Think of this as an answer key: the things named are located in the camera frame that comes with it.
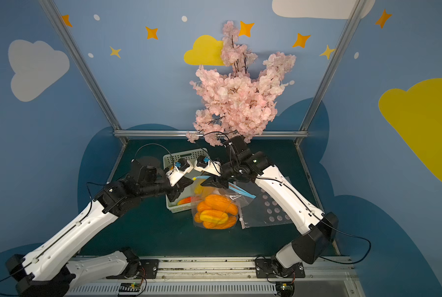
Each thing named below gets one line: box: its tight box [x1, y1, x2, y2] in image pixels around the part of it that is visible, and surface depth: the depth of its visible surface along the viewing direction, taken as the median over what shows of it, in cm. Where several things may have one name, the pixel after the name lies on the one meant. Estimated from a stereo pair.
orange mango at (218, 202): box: [197, 194, 239, 216], surface depth 80 cm
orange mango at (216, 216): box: [199, 209, 229, 225], surface depth 80 cm
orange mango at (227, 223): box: [202, 215, 238, 230], surface depth 82 cm
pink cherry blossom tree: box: [186, 20, 297, 147], surface depth 67 cm
